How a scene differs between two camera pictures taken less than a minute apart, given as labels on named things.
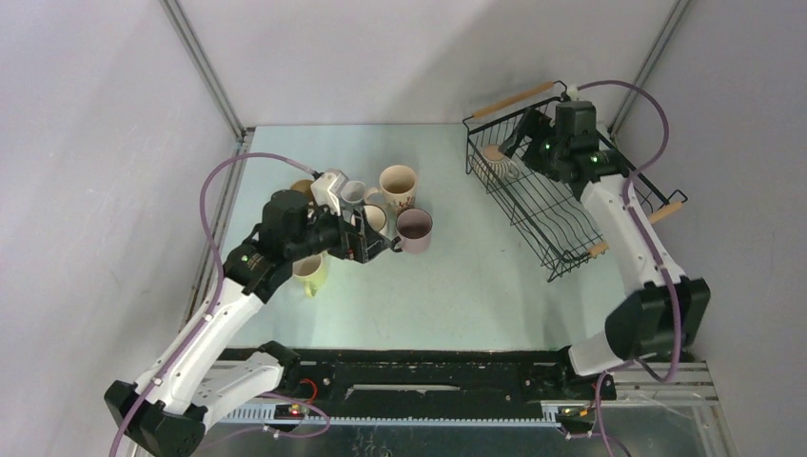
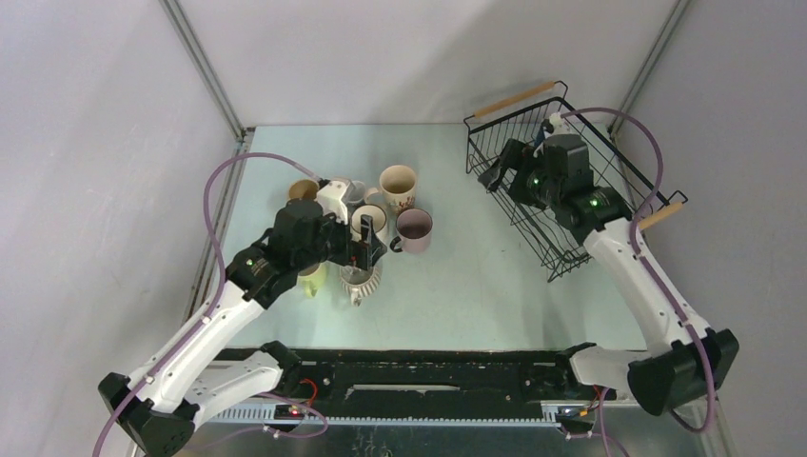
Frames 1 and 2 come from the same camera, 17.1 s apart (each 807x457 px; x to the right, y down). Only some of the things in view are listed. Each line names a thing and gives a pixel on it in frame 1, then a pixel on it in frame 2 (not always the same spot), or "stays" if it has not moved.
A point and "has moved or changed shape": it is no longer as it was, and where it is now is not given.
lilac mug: [414, 227] stays
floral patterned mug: [397, 190] stays
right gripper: [534, 124] → [517, 155]
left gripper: [359, 243] stays
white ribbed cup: [494, 165] has moved or changed shape
